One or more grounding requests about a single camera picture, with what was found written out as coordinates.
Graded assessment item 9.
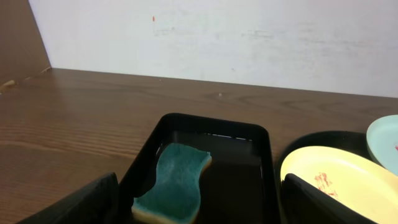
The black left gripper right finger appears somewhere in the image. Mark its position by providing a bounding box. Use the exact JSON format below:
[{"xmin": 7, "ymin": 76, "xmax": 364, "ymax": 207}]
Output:
[{"xmin": 280, "ymin": 174, "xmax": 373, "ymax": 224}]

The yellow plate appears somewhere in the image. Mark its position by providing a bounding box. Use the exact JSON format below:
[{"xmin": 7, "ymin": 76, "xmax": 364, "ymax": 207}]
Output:
[{"xmin": 280, "ymin": 146, "xmax": 397, "ymax": 223}]

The green yellow sponge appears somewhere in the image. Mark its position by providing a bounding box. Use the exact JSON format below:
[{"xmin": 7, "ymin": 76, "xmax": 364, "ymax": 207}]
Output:
[{"xmin": 131, "ymin": 143, "xmax": 212, "ymax": 224}]

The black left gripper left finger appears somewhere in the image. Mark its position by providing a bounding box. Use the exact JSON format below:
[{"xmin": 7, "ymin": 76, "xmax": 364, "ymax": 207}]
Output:
[{"xmin": 18, "ymin": 172, "xmax": 119, "ymax": 224}]

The light green stained plate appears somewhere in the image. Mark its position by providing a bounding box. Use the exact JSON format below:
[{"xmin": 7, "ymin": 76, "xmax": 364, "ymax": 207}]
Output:
[{"xmin": 366, "ymin": 114, "xmax": 398, "ymax": 175}]

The black rectangular tray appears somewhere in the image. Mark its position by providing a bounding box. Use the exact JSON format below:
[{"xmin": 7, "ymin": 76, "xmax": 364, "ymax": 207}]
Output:
[{"xmin": 117, "ymin": 113, "xmax": 280, "ymax": 223}]

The black round tray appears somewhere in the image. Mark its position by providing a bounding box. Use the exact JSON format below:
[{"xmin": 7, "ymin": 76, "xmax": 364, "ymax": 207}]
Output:
[{"xmin": 274, "ymin": 131, "xmax": 378, "ymax": 187}]

